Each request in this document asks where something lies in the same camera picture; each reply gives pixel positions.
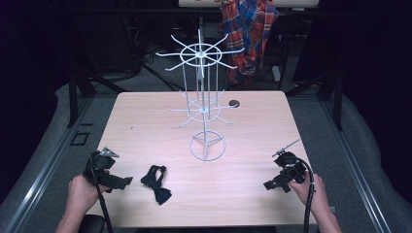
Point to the person's right hand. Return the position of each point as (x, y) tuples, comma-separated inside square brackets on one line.
[(311, 194)]

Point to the black chair seat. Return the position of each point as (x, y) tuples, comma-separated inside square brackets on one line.
[(92, 224)]

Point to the aluminium floor rail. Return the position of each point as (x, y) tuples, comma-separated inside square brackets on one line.
[(354, 168), (42, 171)]

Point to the black bow tie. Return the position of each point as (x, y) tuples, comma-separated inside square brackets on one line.
[(156, 184)]

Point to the plaid red blue cloth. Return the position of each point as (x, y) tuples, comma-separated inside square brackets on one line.
[(247, 35)]

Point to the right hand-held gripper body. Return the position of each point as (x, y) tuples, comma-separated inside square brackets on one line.
[(293, 170)]

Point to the black round table grommet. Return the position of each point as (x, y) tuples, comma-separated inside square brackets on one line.
[(234, 103)]

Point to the person's left hand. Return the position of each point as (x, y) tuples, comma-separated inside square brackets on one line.
[(81, 195)]

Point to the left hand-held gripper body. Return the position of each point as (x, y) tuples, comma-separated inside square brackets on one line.
[(100, 165)]

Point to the black metal stand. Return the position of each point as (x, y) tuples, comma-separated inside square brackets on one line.
[(330, 97), (81, 93)]

